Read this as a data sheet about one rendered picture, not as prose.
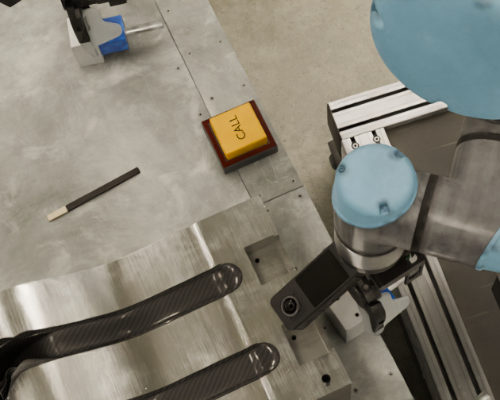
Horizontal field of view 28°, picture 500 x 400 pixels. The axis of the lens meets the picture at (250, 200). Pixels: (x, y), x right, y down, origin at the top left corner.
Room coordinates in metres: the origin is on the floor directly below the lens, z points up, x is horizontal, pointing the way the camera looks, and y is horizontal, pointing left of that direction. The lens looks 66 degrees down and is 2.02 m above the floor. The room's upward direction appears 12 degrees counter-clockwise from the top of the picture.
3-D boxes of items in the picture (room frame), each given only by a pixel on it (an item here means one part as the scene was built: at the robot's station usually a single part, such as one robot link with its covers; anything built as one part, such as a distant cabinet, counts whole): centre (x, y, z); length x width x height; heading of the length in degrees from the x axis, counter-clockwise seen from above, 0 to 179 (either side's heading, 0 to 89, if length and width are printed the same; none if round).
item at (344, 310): (0.37, -0.13, 0.83); 0.13 x 0.05 x 0.05; 112
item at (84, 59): (0.82, 0.14, 0.83); 0.13 x 0.05 x 0.05; 91
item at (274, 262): (0.42, -0.01, 0.87); 0.05 x 0.05 x 0.04; 13
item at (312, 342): (0.31, -0.03, 0.87); 0.05 x 0.05 x 0.04; 13
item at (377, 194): (0.36, -0.12, 1.14); 0.09 x 0.08 x 0.11; 62
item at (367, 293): (0.36, -0.12, 0.99); 0.09 x 0.08 x 0.12; 112
